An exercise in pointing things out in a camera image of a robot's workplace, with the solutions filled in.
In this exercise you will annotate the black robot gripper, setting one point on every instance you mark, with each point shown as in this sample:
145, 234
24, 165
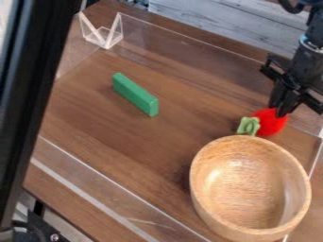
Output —
297, 79

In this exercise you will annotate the red plush tomato toy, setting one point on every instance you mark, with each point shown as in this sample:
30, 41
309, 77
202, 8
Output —
262, 123

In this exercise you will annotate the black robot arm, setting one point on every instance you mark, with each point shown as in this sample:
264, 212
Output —
313, 33

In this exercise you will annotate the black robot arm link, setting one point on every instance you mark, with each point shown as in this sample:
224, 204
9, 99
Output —
29, 57

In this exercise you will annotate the wooden bowl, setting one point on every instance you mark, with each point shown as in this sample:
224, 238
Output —
249, 189

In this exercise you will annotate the green rectangular block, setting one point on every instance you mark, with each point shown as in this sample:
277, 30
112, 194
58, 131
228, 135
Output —
134, 94

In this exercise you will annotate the black clamp under table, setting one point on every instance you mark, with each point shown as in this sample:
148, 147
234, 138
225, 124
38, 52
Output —
30, 228

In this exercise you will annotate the clear acrylic tray enclosure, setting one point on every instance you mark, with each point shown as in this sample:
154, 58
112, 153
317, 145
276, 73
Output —
110, 167

